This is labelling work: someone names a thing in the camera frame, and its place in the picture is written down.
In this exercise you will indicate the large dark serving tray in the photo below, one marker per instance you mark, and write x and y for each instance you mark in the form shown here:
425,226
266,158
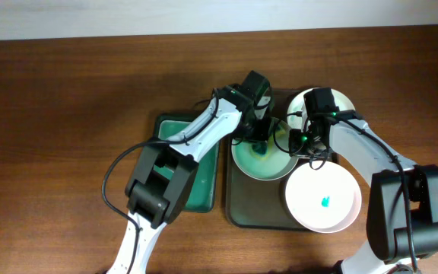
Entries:
255,201

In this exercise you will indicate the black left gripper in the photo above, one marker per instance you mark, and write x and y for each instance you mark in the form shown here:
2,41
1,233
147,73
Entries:
263,137

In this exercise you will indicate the white plate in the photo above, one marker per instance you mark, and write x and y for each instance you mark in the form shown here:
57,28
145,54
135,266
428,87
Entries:
324,198

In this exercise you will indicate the white plate far corner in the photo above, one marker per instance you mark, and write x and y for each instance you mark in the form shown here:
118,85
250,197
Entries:
296,109

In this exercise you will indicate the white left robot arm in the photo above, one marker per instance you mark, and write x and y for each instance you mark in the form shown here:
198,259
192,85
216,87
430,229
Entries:
162,180

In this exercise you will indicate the grey plate with green stain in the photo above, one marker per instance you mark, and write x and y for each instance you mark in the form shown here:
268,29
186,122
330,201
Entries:
275,166

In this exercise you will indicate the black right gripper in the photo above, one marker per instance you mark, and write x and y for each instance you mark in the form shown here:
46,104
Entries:
295,149

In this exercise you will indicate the green yellow scrub sponge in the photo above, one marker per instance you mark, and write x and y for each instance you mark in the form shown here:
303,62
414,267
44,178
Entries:
266,148

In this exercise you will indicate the small green water tray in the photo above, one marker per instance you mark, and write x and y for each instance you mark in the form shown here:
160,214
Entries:
201,198

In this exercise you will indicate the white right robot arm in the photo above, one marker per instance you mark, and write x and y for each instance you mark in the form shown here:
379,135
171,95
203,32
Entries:
402,218

